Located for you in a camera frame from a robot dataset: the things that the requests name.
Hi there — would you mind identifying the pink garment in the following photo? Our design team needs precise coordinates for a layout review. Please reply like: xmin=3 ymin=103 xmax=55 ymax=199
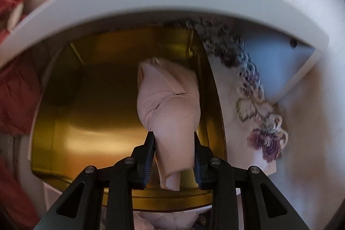
xmin=135 ymin=210 xmax=197 ymax=230

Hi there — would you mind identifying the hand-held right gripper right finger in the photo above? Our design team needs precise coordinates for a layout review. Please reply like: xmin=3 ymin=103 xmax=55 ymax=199
xmin=193 ymin=131 xmax=313 ymax=230

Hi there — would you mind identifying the gold tin box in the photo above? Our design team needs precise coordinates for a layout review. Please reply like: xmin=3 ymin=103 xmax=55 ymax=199
xmin=30 ymin=28 xmax=228 ymax=213

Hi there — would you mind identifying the pale pink cloth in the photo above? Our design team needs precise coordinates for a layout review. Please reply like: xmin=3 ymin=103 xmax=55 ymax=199
xmin=137 ymin=57 xmax=201 ymax=191

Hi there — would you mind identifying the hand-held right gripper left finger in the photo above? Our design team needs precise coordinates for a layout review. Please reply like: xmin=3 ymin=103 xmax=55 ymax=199
xmin=34 ymin=131 xmax=157 ymax=230

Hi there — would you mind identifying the dark navy lace garment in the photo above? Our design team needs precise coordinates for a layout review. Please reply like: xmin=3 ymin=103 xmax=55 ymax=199
xmin=192 ymin=212 xmax=214 ymax=230

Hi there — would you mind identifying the red robe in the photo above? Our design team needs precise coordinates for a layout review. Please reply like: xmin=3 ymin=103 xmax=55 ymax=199
xmin=0 ymin=0 xmax=45 ymax=230

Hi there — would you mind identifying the white floral lace cloth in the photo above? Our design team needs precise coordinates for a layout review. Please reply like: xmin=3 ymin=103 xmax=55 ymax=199
xmin=172 ymin=18 xmax=289 ymax=175

